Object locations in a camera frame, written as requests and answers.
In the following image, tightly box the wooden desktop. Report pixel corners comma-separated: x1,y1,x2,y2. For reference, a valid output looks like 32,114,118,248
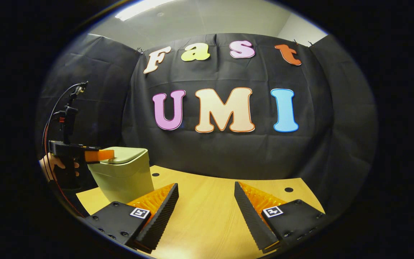
76,165,325,259

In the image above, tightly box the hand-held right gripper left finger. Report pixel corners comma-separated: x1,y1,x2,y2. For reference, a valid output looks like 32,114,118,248
81,183,179,254

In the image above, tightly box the thin red and black cable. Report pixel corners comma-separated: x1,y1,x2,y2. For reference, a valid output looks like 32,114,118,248
43,83,85,218

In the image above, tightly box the green desktop garbage bin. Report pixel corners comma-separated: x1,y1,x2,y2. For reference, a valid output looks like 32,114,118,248
88,146,155,205

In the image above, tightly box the black backdrop cloth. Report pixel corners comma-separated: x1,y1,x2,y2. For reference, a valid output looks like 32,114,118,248
34,33,378,216

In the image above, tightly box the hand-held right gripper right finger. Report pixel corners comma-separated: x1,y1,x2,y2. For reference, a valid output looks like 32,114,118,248
234,181,326,253

